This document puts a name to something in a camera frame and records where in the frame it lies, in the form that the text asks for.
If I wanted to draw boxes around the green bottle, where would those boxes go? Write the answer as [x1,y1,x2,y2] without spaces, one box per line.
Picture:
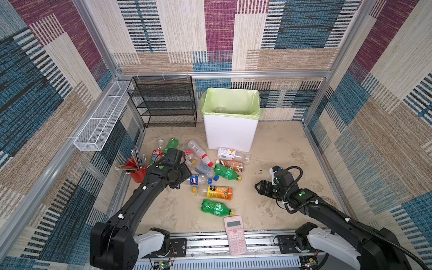
[200,199,235,217]
[214,164,243,181]
[164,138,179,154]

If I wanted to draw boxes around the clear bottle red cap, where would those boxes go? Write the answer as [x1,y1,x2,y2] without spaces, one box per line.
[188,140,213,167]

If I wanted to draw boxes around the small red label bottle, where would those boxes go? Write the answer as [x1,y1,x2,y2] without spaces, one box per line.
[184,150,194,167]

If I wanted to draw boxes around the qoo red label bottle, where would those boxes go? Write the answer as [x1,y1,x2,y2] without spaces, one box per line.
[149,139,164,165]

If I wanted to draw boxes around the tape roll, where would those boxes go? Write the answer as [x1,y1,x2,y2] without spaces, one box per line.
[320,197,338,213]

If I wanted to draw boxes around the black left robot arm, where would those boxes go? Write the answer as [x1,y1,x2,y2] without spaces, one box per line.
[90,148,192,270]

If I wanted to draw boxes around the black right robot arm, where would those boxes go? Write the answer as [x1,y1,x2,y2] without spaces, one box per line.
[254,166,428,270]

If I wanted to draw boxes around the light blue label bottle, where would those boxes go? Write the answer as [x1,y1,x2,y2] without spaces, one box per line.
[192,160,215,178]

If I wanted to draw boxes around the black wire mesh shelf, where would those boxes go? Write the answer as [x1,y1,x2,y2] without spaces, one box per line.
[127,75,198,128]

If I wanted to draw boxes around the pepsi label clear bottle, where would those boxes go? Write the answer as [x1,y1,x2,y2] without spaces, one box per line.
[189,174,219,186]

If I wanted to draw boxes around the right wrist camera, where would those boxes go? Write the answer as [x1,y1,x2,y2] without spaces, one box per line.
[269,165,282,185]

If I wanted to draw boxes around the white bin with green liner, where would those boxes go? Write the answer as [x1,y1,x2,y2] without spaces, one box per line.
[200,88,262,153]

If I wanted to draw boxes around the pink calculator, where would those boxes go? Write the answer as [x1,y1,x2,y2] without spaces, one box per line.
[224,216,247,255]

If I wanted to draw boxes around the white wire wall basket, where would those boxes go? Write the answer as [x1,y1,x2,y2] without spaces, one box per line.
[74,81,129,152]

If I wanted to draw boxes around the orange juice bottle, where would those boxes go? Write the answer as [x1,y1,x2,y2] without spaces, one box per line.
[192,185,233,201]

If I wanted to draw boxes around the red pencil cup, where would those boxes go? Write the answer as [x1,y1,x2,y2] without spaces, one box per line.
[115,148,147,183]

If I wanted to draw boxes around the brown tea bottle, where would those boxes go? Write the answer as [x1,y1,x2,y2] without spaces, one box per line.
[216,159,244,172]

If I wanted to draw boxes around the white yellow label bottle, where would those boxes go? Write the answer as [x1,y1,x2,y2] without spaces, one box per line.
[217,147,250,163]

